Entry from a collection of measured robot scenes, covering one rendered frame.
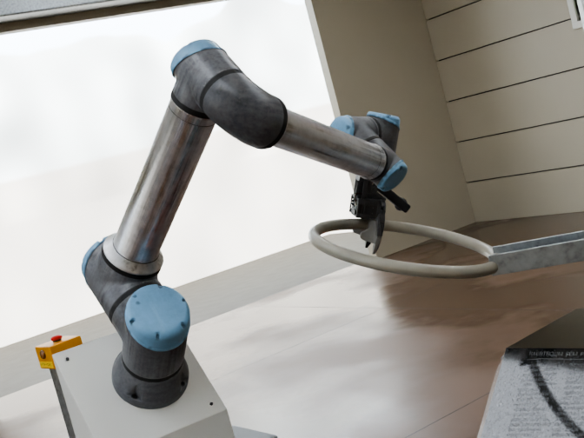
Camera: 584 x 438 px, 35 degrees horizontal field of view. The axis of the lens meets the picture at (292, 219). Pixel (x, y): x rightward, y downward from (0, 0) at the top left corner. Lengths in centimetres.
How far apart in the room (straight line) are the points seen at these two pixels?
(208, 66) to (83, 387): 88
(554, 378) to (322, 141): 88
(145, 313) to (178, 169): 34
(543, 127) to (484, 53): 111
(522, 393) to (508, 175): 842
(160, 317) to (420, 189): 879
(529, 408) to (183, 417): 87
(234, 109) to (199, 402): 81
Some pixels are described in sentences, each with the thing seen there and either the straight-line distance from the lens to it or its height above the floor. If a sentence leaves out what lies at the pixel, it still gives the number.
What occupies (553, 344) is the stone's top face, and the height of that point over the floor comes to 85.
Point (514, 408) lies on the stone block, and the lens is 246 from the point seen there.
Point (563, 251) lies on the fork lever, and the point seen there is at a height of 113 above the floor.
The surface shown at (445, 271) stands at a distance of 210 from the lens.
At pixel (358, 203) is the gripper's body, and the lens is 247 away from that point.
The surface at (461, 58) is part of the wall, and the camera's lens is 1096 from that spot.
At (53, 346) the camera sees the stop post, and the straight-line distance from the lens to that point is 318.
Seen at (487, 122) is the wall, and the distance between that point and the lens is 1085.
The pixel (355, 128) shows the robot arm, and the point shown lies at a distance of 234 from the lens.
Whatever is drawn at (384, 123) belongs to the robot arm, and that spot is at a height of 152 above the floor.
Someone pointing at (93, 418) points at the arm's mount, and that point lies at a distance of 228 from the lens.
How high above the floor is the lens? 154
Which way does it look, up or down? 5 degrees down
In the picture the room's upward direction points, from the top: 15 degrees counter-clockwise
